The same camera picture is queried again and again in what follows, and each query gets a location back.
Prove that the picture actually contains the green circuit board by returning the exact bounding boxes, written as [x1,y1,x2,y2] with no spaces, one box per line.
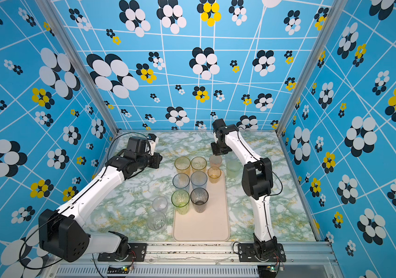
[107,266,133,275]
[257,265,280,278]

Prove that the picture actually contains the grey smoky tall glass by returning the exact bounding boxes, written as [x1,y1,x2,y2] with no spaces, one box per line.
[191,188,209,213]

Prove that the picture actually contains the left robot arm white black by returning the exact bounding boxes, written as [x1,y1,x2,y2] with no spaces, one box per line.
[39,134,162,262]

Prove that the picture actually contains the beige plastic tray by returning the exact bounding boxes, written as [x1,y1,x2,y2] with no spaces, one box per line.
[172,174,230,242]

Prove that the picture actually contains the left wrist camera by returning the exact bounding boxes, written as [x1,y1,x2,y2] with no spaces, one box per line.
[147,133,159,156]

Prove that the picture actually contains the blue clear faceted glass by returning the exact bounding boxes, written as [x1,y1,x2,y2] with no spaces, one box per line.
[172,173,190,192]

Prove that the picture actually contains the small pink frosted glass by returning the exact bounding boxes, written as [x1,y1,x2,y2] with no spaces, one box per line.
[209,155,222,168]

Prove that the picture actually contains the right green circuit board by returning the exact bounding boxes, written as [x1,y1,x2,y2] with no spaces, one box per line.
[257,265,280,278]

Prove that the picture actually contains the small clear glass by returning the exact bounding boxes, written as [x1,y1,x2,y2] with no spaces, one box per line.
[152,196,169,214]

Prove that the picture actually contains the amber tall glass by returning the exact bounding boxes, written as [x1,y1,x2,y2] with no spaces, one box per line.
[174,156,191,175]
[191,156,207,172]

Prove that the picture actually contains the aluminium front rail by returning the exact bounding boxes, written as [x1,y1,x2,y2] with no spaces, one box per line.
[41,242,344,278]

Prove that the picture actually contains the blue frosted tall glass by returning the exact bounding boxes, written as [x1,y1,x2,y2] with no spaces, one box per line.
[190,171,208,189]

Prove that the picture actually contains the large clear glass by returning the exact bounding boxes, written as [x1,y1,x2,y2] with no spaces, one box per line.
[147,211,166,231]

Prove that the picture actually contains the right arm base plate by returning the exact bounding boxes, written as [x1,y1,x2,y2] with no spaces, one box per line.
[236,243,287,264]

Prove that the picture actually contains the green clear glass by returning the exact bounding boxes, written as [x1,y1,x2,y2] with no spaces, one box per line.
[171,190,190,215]

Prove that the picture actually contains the left green circuit board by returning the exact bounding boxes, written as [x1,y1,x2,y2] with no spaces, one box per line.
[107,266,133,275]

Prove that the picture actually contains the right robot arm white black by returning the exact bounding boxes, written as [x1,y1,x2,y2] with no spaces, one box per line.
[211,119,284,262]

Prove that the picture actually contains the green frosted glass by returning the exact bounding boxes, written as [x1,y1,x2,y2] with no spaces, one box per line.
[227,160,242,179]

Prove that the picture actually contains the small yellow glass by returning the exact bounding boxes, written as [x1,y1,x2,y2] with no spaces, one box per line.
[207,166,222,184]

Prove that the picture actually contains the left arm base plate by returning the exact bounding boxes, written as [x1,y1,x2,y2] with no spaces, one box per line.
[98,243,148,262]

